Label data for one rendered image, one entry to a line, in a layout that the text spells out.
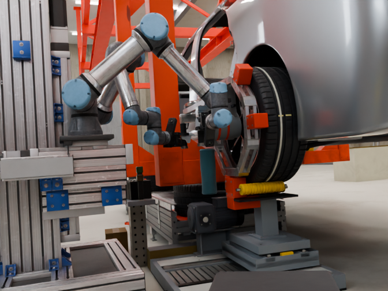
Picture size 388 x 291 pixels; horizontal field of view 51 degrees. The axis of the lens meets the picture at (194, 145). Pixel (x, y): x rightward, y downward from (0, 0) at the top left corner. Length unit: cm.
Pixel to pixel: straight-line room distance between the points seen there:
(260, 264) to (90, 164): 97
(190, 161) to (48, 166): 121
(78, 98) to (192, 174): 120
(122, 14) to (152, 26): 309
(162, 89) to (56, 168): 118
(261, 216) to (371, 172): 672
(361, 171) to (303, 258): 657
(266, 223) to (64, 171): 116
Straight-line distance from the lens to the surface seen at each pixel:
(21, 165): 168
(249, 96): 205
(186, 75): 186
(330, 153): 546
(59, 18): 219
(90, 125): 181
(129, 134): 453
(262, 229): 231
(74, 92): 169
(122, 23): 477
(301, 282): 120
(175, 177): 263
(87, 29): 846
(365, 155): 882
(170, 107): 265
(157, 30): 173
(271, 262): 216
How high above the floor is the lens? 70
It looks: 2 degrees up
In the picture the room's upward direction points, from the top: 4 degrees counter-clockwise
